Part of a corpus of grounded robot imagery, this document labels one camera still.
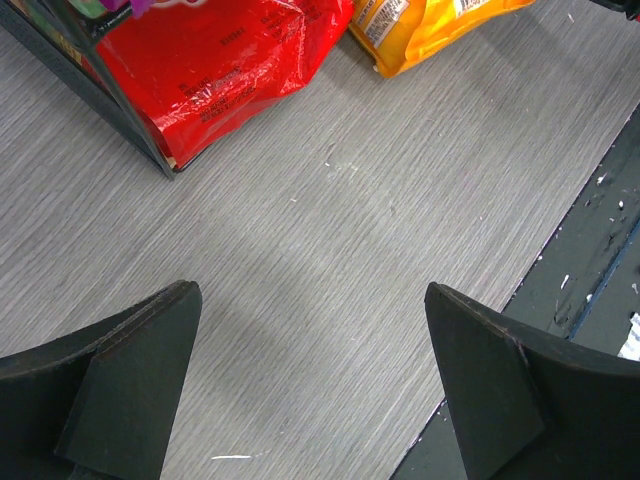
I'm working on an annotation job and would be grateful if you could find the orange candy bag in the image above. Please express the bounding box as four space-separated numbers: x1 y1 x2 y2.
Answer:
349 0 533 78

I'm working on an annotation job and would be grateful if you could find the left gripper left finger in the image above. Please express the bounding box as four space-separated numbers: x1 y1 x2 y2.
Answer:
1 280 202 479

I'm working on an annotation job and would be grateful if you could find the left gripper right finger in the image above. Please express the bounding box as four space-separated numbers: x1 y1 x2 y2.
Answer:
425 282 639 479

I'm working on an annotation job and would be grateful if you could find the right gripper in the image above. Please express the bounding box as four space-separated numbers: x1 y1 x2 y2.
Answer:
591 0 640 20

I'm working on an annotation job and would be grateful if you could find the red fruit candy bag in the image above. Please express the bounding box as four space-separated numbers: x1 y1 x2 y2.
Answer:
97 1 354 168

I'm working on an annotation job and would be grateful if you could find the black wooden two-tier shelf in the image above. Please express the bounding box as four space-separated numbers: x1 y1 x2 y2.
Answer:
1 1 209 178

